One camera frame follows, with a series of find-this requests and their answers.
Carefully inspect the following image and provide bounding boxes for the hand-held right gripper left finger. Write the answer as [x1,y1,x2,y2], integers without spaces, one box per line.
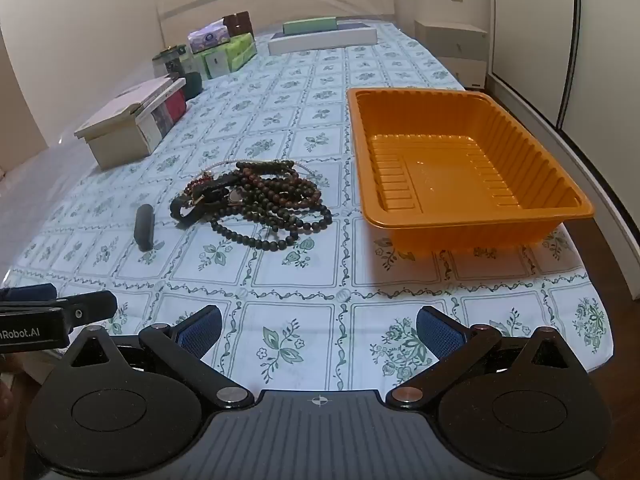
[62,305,255,411]

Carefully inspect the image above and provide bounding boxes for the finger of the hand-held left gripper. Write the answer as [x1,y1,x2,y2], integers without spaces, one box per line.
[54,290,119,332]
[0,283,59,304]

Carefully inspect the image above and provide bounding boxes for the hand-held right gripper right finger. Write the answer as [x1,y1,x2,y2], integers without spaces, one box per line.
[386,305,578,411]

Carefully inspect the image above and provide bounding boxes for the black wristband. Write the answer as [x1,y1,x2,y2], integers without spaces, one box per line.
[135,203,154,252]

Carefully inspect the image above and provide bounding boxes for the small black bead necklace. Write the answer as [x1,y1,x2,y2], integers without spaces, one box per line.
[210,207,333,252]

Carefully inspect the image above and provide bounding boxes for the black strap wristwatch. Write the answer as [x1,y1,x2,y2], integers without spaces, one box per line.
[169,172,246,224]

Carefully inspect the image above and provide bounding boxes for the red bead bracelet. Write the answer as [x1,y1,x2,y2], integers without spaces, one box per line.
[182,170,216,196]

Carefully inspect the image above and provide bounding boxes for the orange plastic tray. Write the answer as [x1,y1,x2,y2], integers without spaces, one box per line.
[346,87,596,256]

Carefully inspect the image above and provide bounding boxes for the brown wooden bead necklace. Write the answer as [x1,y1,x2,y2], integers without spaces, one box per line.
[227,160,333,236]

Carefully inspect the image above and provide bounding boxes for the thin silver chain necklace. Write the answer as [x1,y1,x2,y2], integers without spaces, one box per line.
[197,159,332,188]

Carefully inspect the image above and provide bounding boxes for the white boxed book set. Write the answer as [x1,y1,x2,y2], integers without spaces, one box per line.
[74,76,188,171]

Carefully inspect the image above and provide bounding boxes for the glass jar with lid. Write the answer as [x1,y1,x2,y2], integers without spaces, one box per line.
[152,45,196,78]

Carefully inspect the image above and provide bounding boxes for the green tissue pack bundle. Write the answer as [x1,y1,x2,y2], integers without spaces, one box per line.
[192,32,258,80]

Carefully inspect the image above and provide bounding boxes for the white nightstand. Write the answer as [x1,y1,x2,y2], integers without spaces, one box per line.
[414,20,488,92]

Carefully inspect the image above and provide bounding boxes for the purple tissue pack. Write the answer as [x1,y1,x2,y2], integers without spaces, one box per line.
[187,19,232,53]

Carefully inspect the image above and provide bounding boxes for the flat white box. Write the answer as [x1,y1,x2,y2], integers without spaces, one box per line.
[267,27,378,56]

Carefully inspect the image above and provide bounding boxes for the dark brown box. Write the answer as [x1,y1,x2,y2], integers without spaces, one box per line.
[222,10,254,38]

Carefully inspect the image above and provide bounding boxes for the white grey sliding wardrobe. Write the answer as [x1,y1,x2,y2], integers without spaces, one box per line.
[485,0,640,241]

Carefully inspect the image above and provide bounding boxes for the long green box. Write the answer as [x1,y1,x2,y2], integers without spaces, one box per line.
[282,16,338,37]

